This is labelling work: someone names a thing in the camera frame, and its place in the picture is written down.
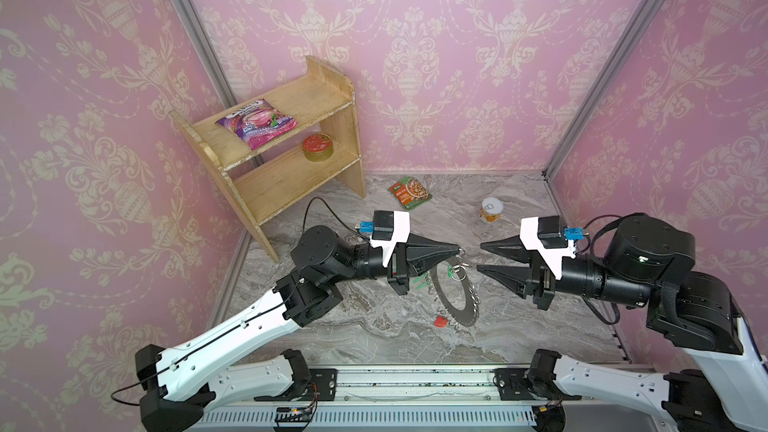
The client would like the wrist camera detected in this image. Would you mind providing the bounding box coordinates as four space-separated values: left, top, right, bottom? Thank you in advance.
356 210 411 267
519 215 585 280

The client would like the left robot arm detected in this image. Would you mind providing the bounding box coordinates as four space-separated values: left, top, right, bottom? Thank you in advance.
135 225 461 431

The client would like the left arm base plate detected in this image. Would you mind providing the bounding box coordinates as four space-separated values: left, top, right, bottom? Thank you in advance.
254 368 338 402

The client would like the red key tag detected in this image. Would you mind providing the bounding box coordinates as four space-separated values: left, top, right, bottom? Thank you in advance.
434 316 448 328

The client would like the red lid round tin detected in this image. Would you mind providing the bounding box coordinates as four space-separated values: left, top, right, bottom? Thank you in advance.
302 133 334 162

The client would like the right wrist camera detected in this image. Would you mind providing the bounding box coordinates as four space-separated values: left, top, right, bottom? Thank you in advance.
519 215 585 280

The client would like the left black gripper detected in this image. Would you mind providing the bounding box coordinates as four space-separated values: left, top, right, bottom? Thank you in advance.
326 229 456 295

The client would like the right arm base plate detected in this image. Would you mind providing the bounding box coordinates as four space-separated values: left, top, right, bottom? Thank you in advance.
492 367 538 402

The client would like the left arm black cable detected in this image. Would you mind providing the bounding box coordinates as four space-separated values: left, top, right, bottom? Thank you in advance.
301 196 361 235

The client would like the metal key organizer ring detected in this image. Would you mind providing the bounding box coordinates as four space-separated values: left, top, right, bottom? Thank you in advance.
427 248 482 329

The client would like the yellow can white lid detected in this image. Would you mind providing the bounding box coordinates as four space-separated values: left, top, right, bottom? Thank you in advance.
481 197 504 223

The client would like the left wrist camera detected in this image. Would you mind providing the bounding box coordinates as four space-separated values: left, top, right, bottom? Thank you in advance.
356 210 411 267

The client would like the purple snack bag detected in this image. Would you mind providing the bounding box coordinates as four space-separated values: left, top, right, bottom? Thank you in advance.
216 99 297 150

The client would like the green orange food packet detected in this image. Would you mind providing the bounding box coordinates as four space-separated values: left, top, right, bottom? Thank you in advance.
388 177 432 211

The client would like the wooden two-tier shelf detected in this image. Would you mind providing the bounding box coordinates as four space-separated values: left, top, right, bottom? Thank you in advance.
169 56 366 259

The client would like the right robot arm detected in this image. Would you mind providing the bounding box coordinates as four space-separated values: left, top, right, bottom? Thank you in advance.
478 212 767 431

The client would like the aluminium mounting rail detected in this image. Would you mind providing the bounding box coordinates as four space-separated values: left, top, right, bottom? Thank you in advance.
173 363 661 407

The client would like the slotted cable duct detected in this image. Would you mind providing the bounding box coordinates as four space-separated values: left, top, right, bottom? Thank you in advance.
191 403 536 431

